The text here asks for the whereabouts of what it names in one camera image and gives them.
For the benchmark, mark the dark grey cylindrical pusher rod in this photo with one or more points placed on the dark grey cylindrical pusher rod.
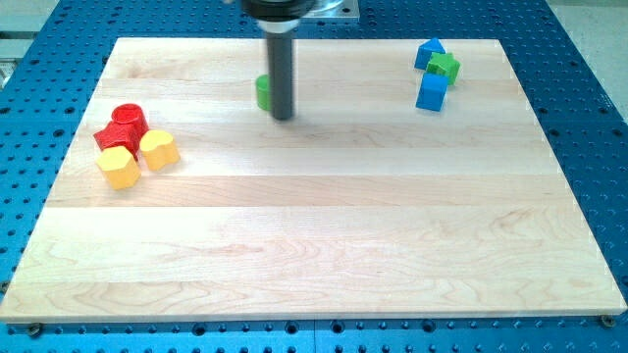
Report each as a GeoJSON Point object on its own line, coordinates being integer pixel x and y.
{"type": "Point", "coordinates": [280, 73]}

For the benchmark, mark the green circle block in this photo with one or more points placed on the green circle block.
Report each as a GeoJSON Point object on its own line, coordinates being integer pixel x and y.
{"type": "Point", "coordinates": [262, 88]}

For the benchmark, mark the blue triangle block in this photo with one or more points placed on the blue triangle block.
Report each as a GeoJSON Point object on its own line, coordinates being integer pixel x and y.
{"type": "Point", "coordinates": [425, 52]}

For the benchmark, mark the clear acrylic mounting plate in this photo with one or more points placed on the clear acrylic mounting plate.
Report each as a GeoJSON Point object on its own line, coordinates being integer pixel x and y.
{"type": "Point", "coordinates": [334, 11]}

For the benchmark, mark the blue cube block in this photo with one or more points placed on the blue cube block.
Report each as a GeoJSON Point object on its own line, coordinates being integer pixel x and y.
{"type": "Point", "coordinates": [432, 92]}

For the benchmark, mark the yellow heart block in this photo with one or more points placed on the yellow heart block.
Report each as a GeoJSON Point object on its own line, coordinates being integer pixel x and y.
{"type": "Point", "coordinates": [159, 149]}

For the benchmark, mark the green star block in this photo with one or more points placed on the green star block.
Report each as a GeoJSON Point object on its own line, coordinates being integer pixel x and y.
{"type": "Point", "coordinates": [444, 65]}

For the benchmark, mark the red cylinder block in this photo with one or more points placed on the red cylinder block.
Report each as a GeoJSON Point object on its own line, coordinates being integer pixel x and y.
{"type": "Point", "coordinates": [132, 115]}

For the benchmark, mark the red star block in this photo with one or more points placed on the red star block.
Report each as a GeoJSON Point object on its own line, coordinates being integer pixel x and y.
{"type": "Point", "coordinates": [116, 134]}

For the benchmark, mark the light wooden board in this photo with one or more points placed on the light wooden board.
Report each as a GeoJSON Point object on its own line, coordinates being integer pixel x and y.
{"type": "Point", "coordinates": [362, 206]}

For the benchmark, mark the yellow hexagon block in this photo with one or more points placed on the yellow hexagon block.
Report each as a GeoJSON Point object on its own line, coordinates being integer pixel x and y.
{"type": "Point", "coordinates": [118, 166]}

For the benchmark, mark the left board stop screw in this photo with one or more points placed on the left board stop screw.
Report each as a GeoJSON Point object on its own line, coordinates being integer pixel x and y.
{"type": "Point", "coordinates": [34, 330]}

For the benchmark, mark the board stop screw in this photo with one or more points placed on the board stop screw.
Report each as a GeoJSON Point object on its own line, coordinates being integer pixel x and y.
{"type": "Point", "coordinates": [607, 321]}
{"type": "Point", "coordinates": [34, 330]}

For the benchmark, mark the right board stop screw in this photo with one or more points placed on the right board stop screw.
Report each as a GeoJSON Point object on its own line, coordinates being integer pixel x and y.
{"type": "Point", "coordinates": [607, 321]}

